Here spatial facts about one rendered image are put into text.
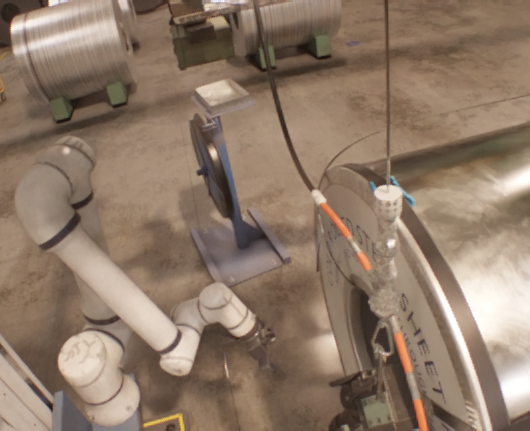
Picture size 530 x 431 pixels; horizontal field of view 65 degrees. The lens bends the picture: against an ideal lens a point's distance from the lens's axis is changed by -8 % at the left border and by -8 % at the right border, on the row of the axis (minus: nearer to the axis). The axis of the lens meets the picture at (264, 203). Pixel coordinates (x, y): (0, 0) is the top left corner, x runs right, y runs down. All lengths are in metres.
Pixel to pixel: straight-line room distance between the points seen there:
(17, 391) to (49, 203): 0.55
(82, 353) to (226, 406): 1.02
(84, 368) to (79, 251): 0.44
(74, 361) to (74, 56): 4.56
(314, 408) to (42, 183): 1.60
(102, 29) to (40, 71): 0.89
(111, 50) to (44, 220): 4.61
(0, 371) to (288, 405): 1.36
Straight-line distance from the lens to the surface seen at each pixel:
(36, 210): 1.03
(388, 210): 0.58
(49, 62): 5.69
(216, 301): 1.25
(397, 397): 1.00
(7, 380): 1.30
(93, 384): 1.42
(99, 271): 1.09
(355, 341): 1.60
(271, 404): 2.22
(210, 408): 2.27
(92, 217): 1.21
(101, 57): 5.58
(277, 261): 2.80
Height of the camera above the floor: 1.93
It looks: 36 degrees down
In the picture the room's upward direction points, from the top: 11 degrees counter-clockwise
